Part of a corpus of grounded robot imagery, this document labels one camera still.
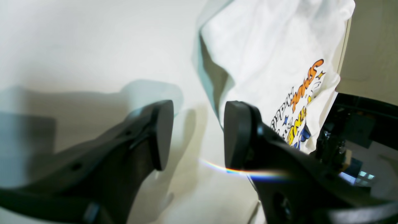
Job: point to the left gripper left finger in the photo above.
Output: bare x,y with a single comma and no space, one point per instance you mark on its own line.
99,186

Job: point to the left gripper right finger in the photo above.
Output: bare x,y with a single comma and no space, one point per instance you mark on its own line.
293,187

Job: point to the white printed t-shirt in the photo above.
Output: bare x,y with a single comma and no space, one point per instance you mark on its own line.
277,55

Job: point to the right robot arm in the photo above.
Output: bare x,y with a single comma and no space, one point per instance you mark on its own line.
365,122

